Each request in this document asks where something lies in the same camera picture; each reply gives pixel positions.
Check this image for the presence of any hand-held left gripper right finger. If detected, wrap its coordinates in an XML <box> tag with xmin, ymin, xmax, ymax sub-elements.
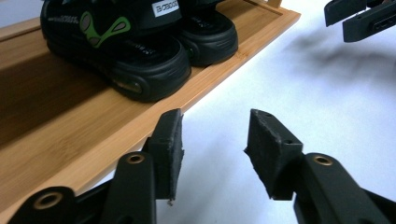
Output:
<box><xmin>244</xmin><ymin>108</ymin><xmax>304</xmax><ymax>201</ymax></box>

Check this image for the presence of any black sandal with green mark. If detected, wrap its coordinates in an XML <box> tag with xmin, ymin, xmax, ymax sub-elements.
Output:
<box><xmin>40</xmin><ymin>0</ymin><xmax>192</xmax><ymax>104</ymax></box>
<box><xmin>177</xmin><ymin>0</ymin><xmax>239</xmax><ymax>68</ymax></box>

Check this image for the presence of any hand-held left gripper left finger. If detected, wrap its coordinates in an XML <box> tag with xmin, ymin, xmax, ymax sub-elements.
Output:
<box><xmin>145</xmin><ymin>108</ymin><xmax>185</xmax><ymax>201</ymax></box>

